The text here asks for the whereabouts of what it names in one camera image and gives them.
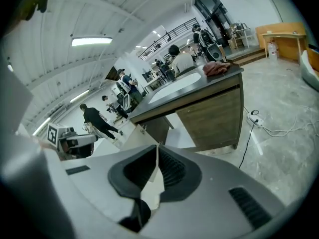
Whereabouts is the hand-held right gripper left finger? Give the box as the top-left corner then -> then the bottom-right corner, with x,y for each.
59,144 -> 160,234

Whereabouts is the dark wooden sink cabinet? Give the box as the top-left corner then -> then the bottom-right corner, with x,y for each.
128,63 -> 247,152

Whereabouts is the white cable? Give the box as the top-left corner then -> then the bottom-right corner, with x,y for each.
261,104 -> 319,137

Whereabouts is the white power strip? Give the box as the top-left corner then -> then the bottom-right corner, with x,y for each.
246,110 -> 265,127

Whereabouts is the black mezzanine railing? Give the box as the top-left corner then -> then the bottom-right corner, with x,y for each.
138,17 -> 200,60

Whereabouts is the wooden step platform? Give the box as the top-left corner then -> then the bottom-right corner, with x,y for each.
225,47 -> 267,67

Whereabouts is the person's left forearm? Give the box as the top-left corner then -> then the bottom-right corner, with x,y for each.
31,137 -> 61,157

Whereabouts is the brown wooden cabinet door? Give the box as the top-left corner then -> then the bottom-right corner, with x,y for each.
175,88 -> 242,150

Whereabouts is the wooden desk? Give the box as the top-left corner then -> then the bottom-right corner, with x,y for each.
255,21 -> 310,61

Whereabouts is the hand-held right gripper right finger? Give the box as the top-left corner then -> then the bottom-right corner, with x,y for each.
149,144 -> 286,239

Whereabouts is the white foam wrapped object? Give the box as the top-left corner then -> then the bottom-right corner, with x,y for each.
300,49 -> 319,93

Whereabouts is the red cloth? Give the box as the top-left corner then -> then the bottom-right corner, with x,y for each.
202,60 -> 234,78

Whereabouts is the long ceiling light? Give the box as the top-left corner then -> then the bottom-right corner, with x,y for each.
70,89 -> 90,103
71,36 -> 113,47
32,117 -> 51,137

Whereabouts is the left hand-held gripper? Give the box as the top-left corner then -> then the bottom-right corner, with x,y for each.
46,122 -> 99,159

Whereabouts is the black power cable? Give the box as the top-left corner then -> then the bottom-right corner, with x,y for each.
238,110 -> 260,169

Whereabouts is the white sink basin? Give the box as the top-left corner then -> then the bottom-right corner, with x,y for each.
148,72 -> 202,105

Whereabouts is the light wooden table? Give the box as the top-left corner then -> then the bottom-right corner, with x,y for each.
260,31 -> 308,63

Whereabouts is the clear water jug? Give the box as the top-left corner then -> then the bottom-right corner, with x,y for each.
266,39 -> 280,59

